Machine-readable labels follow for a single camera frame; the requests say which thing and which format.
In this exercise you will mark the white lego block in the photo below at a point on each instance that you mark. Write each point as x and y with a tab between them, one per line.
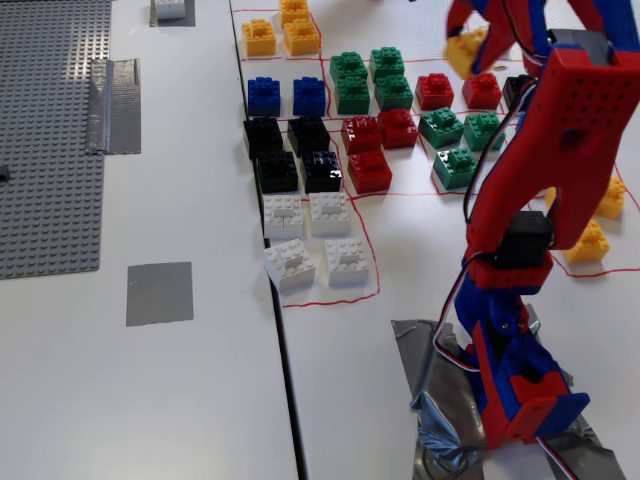
330	214
170	7
290	265
346	261
283	215

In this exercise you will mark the red lego block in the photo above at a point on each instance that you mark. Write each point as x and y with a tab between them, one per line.
435	92
361	135
481	90
370	172
397	129

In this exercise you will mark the yellow lego block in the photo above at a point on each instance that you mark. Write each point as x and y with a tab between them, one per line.
550	197
301	36
295	10
585	245
259	37
610	200
462	55

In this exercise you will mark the black lego block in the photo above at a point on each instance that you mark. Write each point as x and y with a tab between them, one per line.
277	170
307	135
515	90
262	135
322	170

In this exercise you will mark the red blue robot arm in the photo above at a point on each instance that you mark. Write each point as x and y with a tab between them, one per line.
550	165

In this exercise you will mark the grey duct tape strip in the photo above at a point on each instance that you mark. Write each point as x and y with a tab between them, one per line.
114	105

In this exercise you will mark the blue lego block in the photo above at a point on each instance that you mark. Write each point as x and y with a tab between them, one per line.
309	95
520	122
264	95

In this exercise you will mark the crumpled grey duct tape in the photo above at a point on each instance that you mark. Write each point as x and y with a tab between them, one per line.
440	380

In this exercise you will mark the slim red gripper finger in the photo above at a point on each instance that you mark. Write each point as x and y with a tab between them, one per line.
461	15

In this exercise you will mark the green lego block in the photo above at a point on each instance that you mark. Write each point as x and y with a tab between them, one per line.
352	95
440	127
348	64
392	92
482	131
454	167
387	61

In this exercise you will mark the grey lego baseplate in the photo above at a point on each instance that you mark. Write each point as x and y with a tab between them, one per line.
50	200

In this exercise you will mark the wide red blue gripper finger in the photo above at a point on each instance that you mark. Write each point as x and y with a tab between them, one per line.
497	35

